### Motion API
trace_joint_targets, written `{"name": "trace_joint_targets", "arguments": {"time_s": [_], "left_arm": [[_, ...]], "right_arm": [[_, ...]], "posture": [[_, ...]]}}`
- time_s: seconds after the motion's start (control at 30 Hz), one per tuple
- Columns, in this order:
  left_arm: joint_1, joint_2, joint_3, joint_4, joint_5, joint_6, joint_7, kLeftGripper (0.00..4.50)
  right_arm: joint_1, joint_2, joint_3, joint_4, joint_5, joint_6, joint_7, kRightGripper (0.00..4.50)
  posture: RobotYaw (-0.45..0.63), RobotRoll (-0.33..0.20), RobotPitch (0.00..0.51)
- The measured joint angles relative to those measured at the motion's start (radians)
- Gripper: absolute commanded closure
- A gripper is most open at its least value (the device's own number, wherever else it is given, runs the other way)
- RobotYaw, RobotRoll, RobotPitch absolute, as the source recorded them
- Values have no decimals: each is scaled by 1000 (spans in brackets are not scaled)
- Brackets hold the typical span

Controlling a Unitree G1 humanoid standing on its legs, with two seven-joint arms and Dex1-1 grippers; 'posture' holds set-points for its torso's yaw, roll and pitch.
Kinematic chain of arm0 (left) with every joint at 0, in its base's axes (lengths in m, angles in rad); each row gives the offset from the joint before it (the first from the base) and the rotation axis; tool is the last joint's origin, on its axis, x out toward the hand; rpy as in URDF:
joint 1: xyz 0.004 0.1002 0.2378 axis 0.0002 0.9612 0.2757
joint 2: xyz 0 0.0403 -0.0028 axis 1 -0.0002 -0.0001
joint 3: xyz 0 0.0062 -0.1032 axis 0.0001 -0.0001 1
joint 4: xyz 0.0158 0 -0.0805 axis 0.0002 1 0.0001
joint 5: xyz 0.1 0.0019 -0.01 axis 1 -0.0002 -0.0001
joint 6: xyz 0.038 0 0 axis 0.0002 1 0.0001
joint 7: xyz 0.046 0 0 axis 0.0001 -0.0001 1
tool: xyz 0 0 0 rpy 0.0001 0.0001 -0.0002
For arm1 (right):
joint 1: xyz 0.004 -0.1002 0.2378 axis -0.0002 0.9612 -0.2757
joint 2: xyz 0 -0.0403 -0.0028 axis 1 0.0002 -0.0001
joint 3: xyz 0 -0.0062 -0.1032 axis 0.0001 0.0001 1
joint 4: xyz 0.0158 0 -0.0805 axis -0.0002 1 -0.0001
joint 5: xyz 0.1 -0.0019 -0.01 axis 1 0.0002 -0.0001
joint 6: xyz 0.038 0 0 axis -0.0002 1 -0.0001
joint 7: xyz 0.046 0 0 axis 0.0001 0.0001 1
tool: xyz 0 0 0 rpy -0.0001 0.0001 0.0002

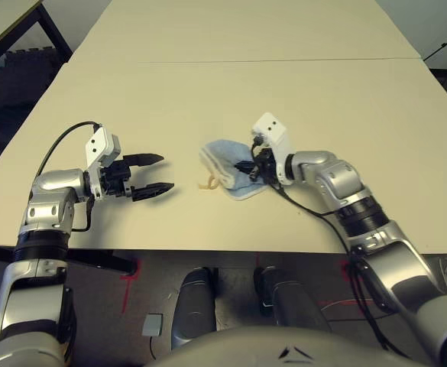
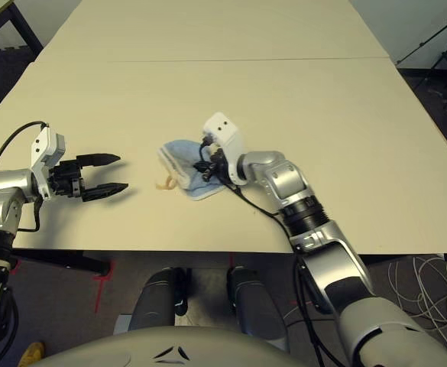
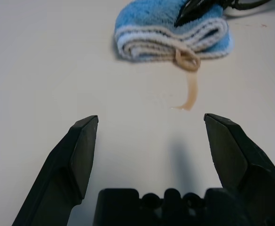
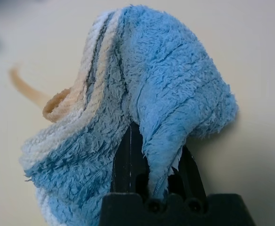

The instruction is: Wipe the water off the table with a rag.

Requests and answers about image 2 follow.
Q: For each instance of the grey left robot leg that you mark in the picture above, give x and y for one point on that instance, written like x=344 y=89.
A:
x=156 y=302

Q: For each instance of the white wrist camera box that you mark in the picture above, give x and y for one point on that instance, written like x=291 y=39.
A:
x=223 y=128
x=45 y=145

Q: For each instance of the grey robot leg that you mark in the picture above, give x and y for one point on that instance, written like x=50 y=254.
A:
x=253 y=306
x=156 y=302

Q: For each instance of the black table foot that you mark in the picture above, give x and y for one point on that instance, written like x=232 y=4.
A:
x=85 y=264

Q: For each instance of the grey right robot leg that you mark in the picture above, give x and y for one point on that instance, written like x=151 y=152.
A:
x=253 y=306

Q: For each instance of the small grey floor box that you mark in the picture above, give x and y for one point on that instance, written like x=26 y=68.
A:
x=122 y=324

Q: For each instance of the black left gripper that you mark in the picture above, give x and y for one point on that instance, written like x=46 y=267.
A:
x=64 y=177

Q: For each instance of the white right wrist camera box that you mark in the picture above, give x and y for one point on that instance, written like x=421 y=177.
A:
x=223 y=128

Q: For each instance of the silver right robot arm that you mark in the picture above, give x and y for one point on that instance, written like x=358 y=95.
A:
x=284 y=179

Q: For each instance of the grey robot torso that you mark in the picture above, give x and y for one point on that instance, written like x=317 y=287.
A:
x=131 y=349

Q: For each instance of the light blue rag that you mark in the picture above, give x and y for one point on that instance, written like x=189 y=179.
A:
x=181 y=151

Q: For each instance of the yellow floor object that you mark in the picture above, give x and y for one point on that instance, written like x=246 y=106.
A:
x=32 y=353

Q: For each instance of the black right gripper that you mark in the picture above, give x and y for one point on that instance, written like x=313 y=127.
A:
x=218 y=164

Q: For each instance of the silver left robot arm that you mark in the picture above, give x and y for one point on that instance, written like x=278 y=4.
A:
x=5 y=183

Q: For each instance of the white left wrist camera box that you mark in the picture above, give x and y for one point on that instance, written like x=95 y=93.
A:
x=45 y=145

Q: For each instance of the dark-framed side table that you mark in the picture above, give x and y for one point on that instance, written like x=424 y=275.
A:
x=26 y=32

